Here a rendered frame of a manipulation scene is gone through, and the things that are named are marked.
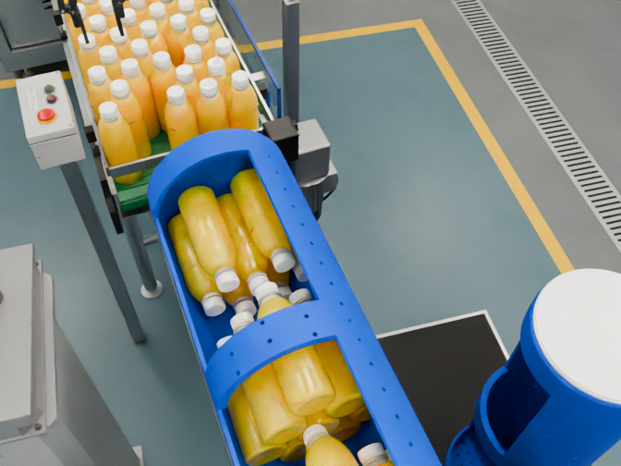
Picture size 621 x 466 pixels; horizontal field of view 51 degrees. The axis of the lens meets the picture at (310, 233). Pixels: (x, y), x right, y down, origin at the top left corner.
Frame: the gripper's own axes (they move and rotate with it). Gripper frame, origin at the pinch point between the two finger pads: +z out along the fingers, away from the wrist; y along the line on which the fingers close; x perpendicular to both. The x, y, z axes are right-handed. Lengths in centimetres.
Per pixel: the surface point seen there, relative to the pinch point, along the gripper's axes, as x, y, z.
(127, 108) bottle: -3.1, 0.7, 20.5
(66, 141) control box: -8.2, -14.0, 20.7
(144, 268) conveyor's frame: 17, -7, 109
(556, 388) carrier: -94, 57, 28
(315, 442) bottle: -91, 10, 14
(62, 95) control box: 2.7, -12.1, 17.4
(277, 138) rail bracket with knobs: -17.5, 31.3, 27.2
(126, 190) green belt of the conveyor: -11.5, -5.1, 37.4
